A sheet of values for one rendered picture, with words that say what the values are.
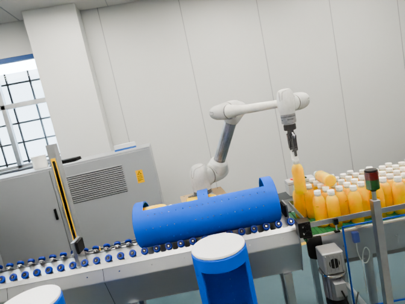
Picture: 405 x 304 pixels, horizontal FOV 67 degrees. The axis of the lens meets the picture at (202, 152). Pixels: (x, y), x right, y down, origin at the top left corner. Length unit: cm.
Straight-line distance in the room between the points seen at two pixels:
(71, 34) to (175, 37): 140
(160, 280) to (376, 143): 464
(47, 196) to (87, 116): 131
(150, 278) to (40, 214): 201
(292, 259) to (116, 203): 213
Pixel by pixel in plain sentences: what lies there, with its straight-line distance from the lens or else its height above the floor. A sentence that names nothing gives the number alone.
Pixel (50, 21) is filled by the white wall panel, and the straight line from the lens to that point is 475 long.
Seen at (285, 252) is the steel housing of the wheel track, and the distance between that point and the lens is 201.
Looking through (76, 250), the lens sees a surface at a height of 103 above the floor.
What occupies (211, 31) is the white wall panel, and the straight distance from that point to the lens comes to 492.
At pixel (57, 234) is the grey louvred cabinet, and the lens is 380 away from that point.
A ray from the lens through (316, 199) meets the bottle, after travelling 195.
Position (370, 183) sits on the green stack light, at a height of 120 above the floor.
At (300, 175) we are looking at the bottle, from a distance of 199.
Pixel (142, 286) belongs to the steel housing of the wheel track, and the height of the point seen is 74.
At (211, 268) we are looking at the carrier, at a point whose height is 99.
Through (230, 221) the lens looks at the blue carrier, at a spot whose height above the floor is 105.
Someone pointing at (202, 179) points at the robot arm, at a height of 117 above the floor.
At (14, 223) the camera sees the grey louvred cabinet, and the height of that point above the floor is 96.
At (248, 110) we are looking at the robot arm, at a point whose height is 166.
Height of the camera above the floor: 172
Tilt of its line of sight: 8 degrees down
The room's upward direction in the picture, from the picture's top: 12 degrees counter-clockwise
